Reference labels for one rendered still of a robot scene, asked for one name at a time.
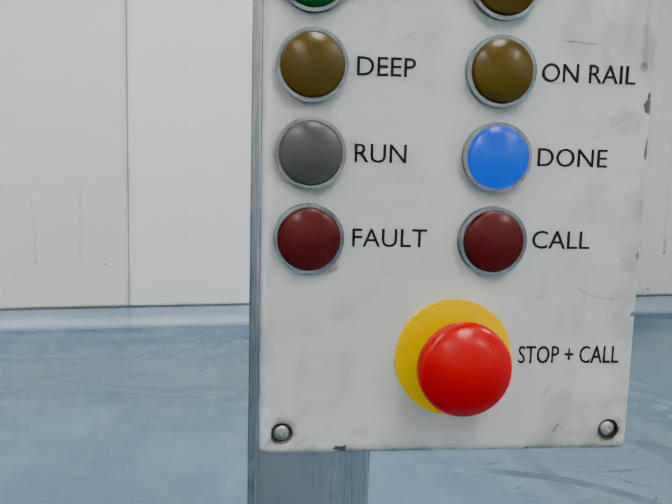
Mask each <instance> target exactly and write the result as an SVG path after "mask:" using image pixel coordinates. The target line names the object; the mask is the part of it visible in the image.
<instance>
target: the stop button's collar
mask: <svg viewBox="0 0 672 504"><path fill-rule="evenodd" d="M457 322H474V323H478V324H481V325H483V326H486V327H488V328H489V329H491V330H492V331H493V332H495V333H496V334H497V335H498V336H499V337H500V338H501V339H502V340H503V341H504V343H505V344H506V346H507V348H508V350H509V352H510V355H511V347H510V342H509V338H508V335H507V333H506V330H505V328H504V327H503V325H502V324H501V322H500V321H499V320H498V318H497V317H496V316H495V315H494V314H493V313H491V312H490V311H489V310H487V309H486V308H485V307H483V306H481V305H479V304H477V303H475V302H472V301H469V300H465V299H455V298H454V299H444V300H440V301H436V302H433V303H431V304H429V305H427V306H425V307H423V308H422V309H420V310H419V311H417V312H416V313H415V314H414V315H413V316H412V317H411V318H410V319H409V320H408V321H407V323H406V324H405V325H404V327H403V328H402V330H401V332H400V334H399V336H398V339H397V343H396V346H395V354H394V362H395V370H396V374H397V377H398V379H399V381H400V384H401V386H402V387H403V389H404V390H405V392H406V393H407V395H408V396H409V397H410V398H411V399H412V400H413V401H414V402H416V403H417V404H418V405H420V406H421V407H423V408H425V409H427V410H430V411H432V412H436V413H440V414H445V413H443V412H441V411H439V410H438V409H437V408H435V407H434V406H433V405H432V404H431V403H430V402H429V401H428V400H427V398H426V397H425V395H424V394H423V392H422V391H421V388H420V386H419V384H418V379H417V370H416V368H417V360H418V357H419V354H420V351H421V349H422V347H423V345H424V344H425V343H426V341H427V340H428V339H429V338H430V337H431V336H432V335H433V334H434V333H435V332H436V331H438V330H439V329H441V328H443V327H445V326H447V325H449V324H453V323H457ZM522 348H523V349H524V350H525V347H524V346H520V347H519V350H518V351H519V354H520V355H521V356H522V358H523V360H522V361H519V359H518V362H519V363H523V362H524V361H525V357H524V355H523V354H522V353H521V351H520V350H521V349H522ZM543 348H544V349H546V350H547V354H548V355H547V358H546V360H544V361H541V360H540V359H539V352H540V350H541V349H543ZM554 348H556V349H557V353H554ZM586 348H588V349H591V347H589V346H584V347H582V349H581V350H580V354H579V357H580V360H581V362H584V363H588V362H590V363H592V362H593V359H594V358H599V362H600V363H602V362H601V358H600V354H599V349H598V346H596V348H595V350H594V353H593V356H592V359H591V361H590V359H589V360H587V361H585V360H583V359H582V356H581V354H582V351H583V350H584V349H586ZM526 349H530V360H529V363H531V360H532V349H536V346H526ZM596 351H597V354H598V356H595V354H596ZM605 351H606V346H604V350H603V363H610V360H605ZM558 354H559V348H558V347H557V346H552V352H551V363H553V356H556V355H558ZM549 356H550V353H549V349H548V348H547V347H545V346H542V347H540V348H539V349H538V351H537V359H538V361H539V362H540V363H545V362H547V361H548V359H549ZM613 356H614V346H612V355H611V363H618V360H613Z"/></svg>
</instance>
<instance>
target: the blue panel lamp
mask: <svg viewBox="0 0 672 504"><path fill-rule="evenodd" d="M528 159H529V155H528V148H527V145H526V143H525V140H524V139H523V138H522V136H521V135H520V134H519V133H518V132H517V131H515V130H513V129H512V128H509V127H506V126H500V125H499V126H492V127H488V128H486V129H484V130H482V131H481V132H480V133H478V134H477V135H476V137H475V138H474V139H473V140H472V142H471V144H470V146H469V149H468V155H467V163H468V167H469V170H470V172H471V175H472V176H473V177H474V179H475V180H476V181H477V182H478V183H480V184H481V185H483V186H485V187H487V188H490V189H503V188H507V187H509V186H511V185H513V184H514V183H516V182H517V181H518V180H519V179H520V178H521V177H522V176H523V174H524V172H525V170H526V168H527V165H528Z"/></svg>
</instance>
